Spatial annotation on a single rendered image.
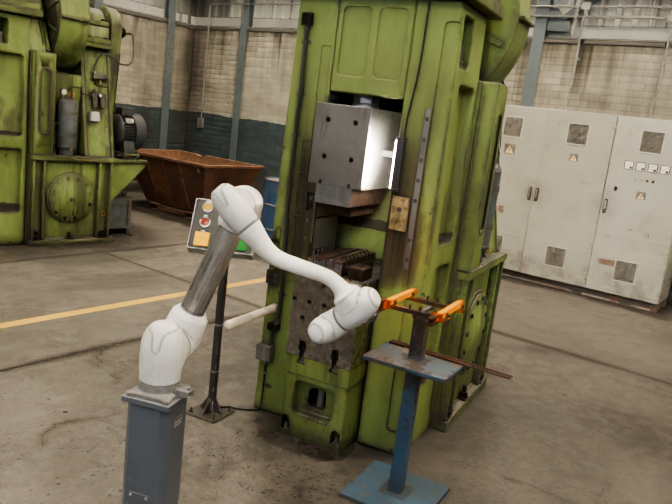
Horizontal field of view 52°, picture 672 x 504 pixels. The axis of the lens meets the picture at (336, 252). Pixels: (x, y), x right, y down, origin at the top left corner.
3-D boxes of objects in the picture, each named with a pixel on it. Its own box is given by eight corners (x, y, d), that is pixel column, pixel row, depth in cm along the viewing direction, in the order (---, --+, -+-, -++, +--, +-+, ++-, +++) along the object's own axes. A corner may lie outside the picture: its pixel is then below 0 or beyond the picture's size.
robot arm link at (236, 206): (257, 217, 242) (265, 212, 255) (225, 177, 240) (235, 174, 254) (230, 239, 244) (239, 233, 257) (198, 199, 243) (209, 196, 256)
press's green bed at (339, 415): (338, 456, 352) (350, 371, 343) (277, 434, 367) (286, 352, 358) (380, 420, 401) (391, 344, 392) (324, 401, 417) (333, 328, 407)
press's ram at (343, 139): (376, 193, 331) (387, 109, 323) (307, 181, 347) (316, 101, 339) (407, 189, 368) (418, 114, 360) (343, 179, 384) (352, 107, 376)
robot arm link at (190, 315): (144, 353, 269) (164, 336, 291) (180, 372, 269) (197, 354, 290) (226, 179, 253) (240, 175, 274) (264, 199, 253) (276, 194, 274)
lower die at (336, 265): (340, 277, 345) (342, 261, 343) (306, 269, 353) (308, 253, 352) (373, 265, 382) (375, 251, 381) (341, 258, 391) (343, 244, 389)
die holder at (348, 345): (350, 371, 342) (361, 285, 334) (285, 352, 358) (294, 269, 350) (392, 344, 392) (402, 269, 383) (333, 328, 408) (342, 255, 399)
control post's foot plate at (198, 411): (214, 425, 369) (215, 409, 367) (182, 413, 378) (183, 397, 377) (237, 411, 388) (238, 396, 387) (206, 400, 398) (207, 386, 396)
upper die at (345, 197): (349, 208, 338) (351, 189, 336) (314, 201, 347) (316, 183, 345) (382, 203, 375) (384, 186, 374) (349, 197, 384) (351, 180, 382)
